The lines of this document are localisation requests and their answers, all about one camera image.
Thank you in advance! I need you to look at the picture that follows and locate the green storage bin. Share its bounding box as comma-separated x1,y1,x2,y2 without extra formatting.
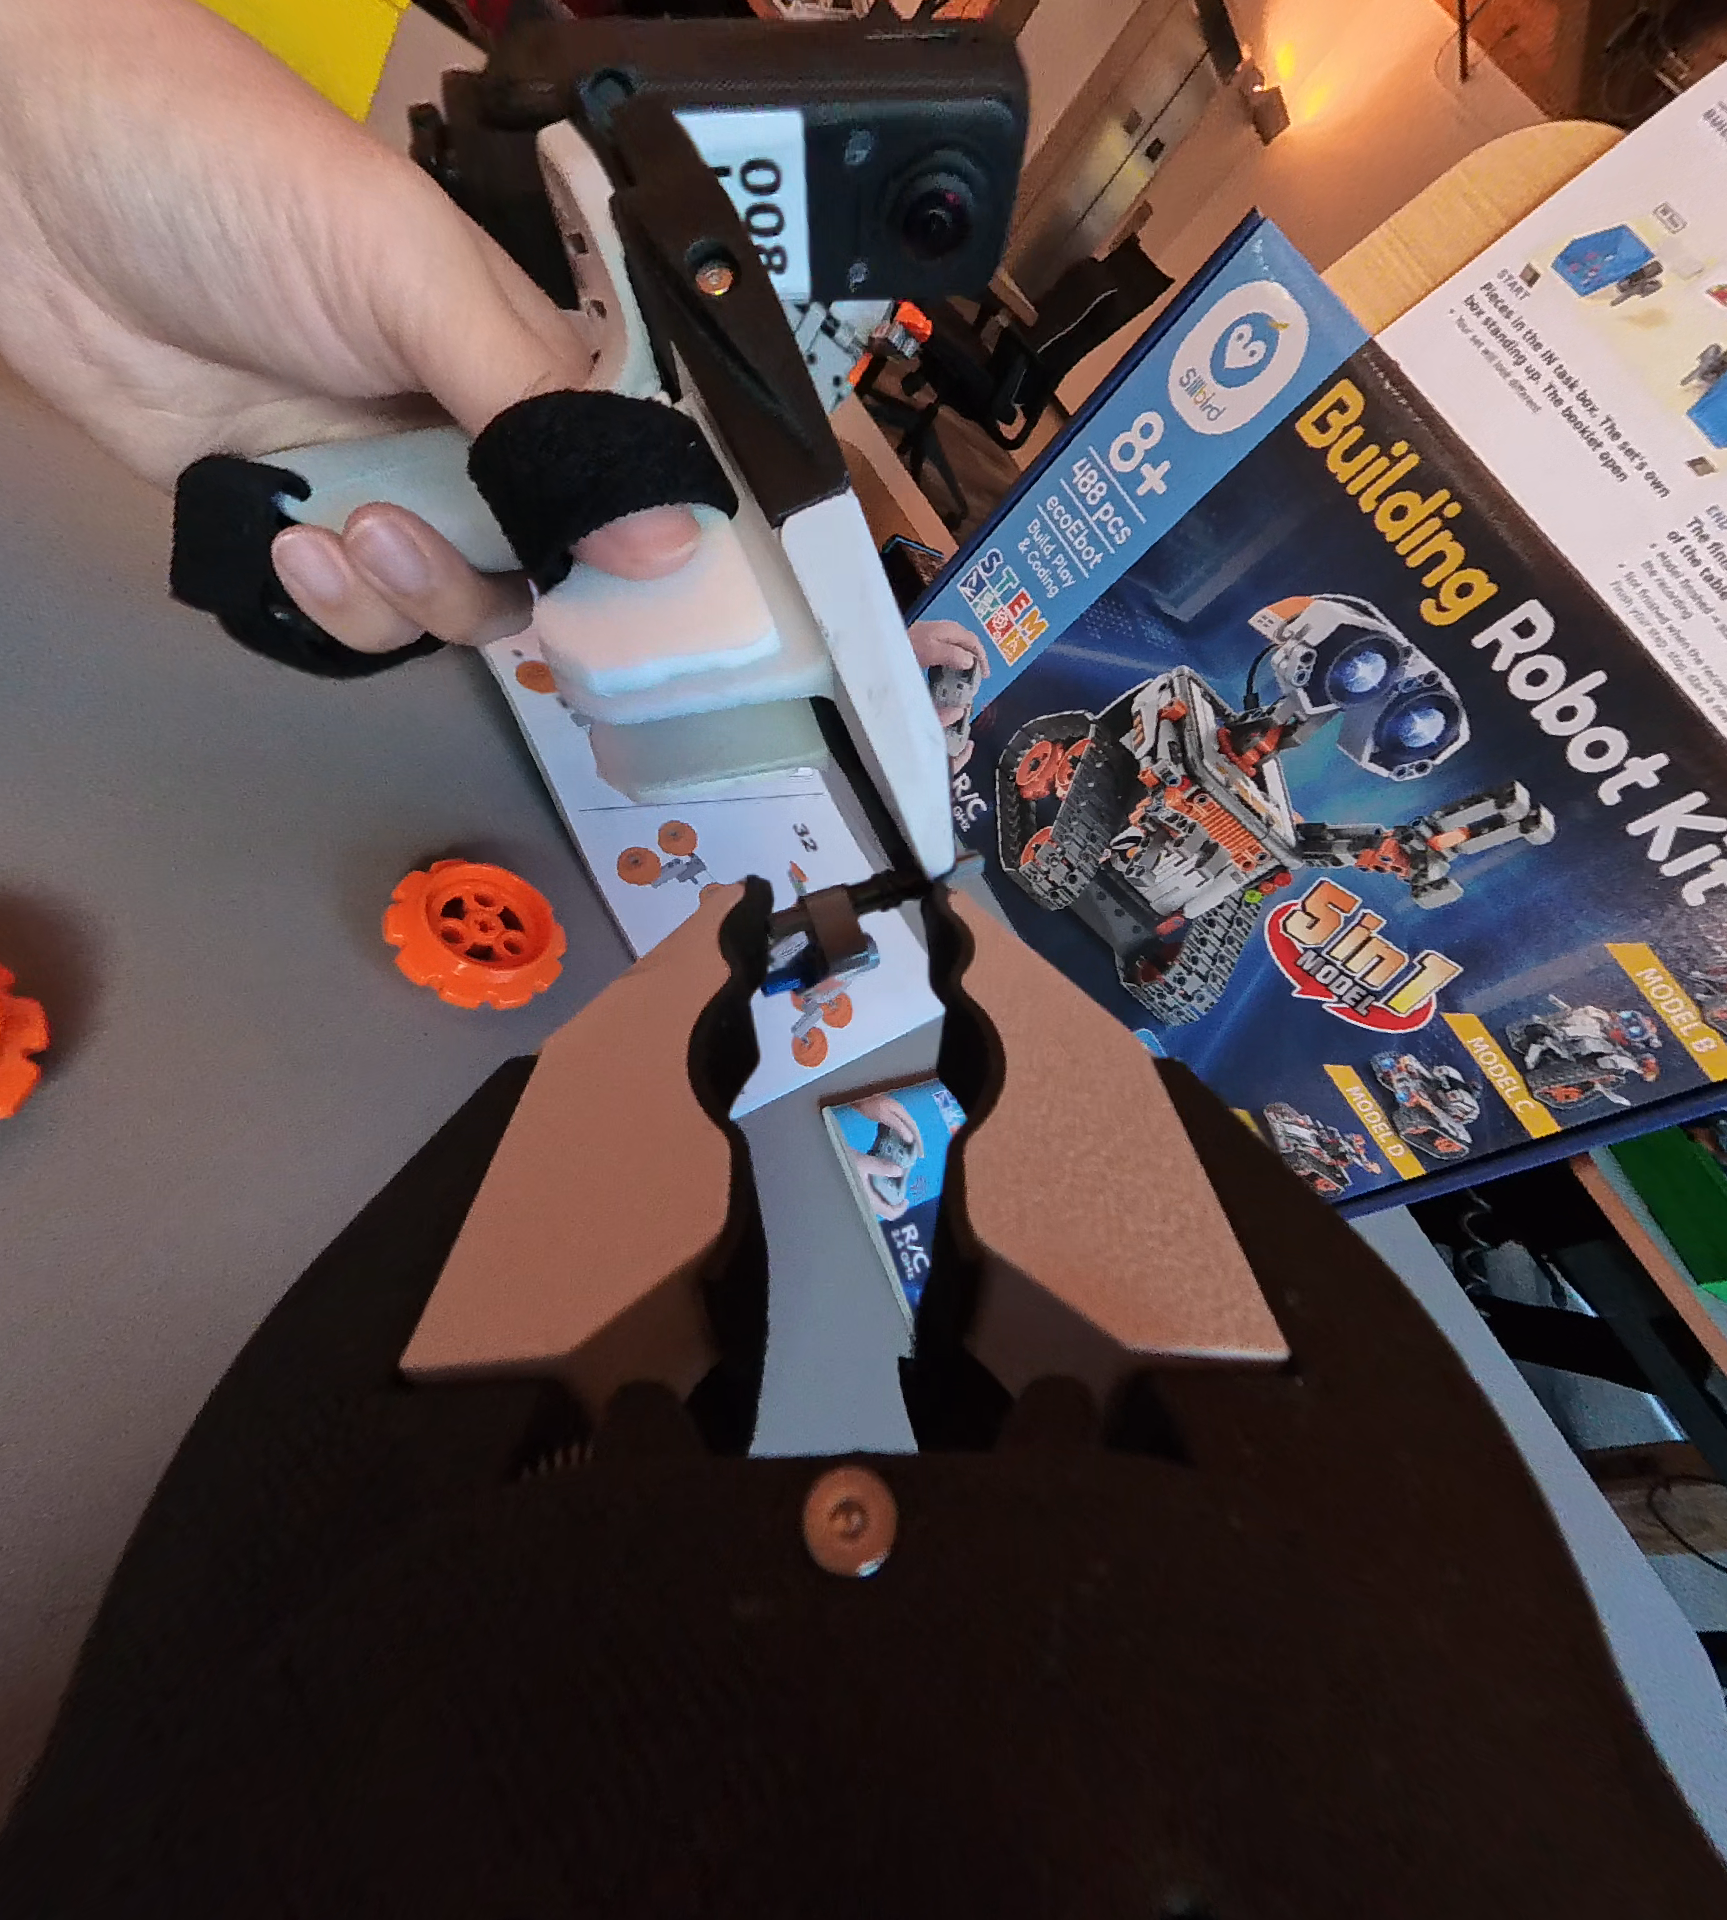
1612,1125,1727,1309

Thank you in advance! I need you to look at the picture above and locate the white printed task sheet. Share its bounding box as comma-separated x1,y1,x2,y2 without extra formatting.
1375,0,1727,856

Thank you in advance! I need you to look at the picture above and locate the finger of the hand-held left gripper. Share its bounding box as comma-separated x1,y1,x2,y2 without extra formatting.
779,484,961,882

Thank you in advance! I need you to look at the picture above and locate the black office chair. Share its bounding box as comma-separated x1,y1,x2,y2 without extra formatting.
953,238,1181,449

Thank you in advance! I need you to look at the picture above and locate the wall lamp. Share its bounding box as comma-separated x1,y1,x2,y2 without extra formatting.
1229,39,1302,144

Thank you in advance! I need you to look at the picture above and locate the orange round wheel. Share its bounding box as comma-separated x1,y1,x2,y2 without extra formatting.
381,860,567,1008

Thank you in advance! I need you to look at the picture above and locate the grey perforated brick beam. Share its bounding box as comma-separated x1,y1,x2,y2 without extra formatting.
766,886,882,1007

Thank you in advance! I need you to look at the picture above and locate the person's left hand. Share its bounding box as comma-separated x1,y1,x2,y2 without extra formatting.
0,0,709,655

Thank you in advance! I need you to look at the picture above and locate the long wooden-top desk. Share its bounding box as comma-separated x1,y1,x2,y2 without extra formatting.
1460,1146,1727,1639

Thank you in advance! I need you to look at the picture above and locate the black axle rod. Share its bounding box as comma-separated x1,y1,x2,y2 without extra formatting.
779,870,956,919

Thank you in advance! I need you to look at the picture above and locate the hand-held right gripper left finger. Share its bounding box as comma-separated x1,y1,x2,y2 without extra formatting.
399,879,779,1452

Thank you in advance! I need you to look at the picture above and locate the blue robot kit box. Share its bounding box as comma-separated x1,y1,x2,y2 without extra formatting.
899,209,1727,1210

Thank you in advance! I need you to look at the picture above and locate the yellow plastic bin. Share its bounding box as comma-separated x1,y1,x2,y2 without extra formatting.
196,0,419,125

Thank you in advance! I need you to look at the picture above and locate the grey orange brick robot model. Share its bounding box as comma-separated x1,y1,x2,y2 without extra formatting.
785,293,941,405

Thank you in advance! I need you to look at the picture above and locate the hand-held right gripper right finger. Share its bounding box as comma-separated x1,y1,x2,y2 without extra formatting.
926,882,1298,1452

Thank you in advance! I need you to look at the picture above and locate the blue kit manual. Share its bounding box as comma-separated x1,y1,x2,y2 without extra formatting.
819,1081,974,1338

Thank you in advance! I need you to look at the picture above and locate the white open instruction booklet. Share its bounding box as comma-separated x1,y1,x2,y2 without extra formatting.
480,630,950,1118

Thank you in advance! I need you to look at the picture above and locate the grey desk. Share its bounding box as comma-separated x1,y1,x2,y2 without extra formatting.
0,324,1727,1920

